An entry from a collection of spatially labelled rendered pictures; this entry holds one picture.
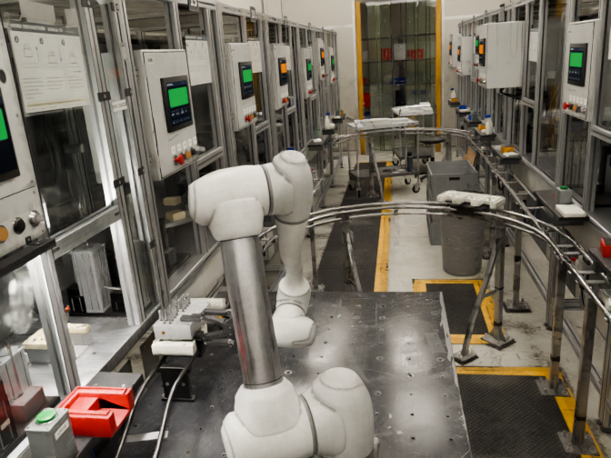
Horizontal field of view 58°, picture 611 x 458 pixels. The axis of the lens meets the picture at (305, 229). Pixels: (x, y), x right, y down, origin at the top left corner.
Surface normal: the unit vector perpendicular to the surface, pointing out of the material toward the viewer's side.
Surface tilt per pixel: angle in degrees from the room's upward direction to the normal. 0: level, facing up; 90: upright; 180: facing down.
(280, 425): 69
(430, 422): 0
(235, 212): 78
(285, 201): 111
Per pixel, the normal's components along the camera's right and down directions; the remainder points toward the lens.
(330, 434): 0.26, 0.23
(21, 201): 0.99, -0.02
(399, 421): -0.07, -0.95
